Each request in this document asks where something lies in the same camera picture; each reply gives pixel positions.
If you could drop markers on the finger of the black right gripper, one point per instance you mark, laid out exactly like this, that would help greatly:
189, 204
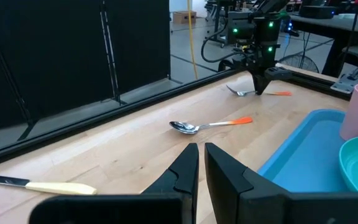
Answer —
261, 84

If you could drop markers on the black floor fan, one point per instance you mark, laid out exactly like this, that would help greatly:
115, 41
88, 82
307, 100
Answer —
303, 63

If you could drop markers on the black device on desk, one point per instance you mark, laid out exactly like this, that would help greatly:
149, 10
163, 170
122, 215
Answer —
317, 12

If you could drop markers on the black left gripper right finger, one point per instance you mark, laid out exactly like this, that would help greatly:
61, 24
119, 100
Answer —
228, 186

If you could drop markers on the grey side desk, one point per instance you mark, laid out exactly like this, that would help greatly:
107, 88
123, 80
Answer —
337, 25

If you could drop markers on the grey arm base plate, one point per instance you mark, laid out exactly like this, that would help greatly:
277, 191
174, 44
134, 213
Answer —
346, 84

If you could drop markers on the blue plastic tray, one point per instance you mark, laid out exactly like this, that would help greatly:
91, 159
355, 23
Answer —
306, 161

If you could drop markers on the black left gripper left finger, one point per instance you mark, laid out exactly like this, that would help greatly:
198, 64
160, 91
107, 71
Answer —
179, 186

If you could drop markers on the brown cardboard box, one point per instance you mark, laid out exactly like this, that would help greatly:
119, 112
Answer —
182, 17

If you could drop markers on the black partition screen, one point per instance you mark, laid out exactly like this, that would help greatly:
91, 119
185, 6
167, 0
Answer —
57, 46

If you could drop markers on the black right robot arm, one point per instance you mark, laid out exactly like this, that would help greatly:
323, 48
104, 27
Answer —
264, 34

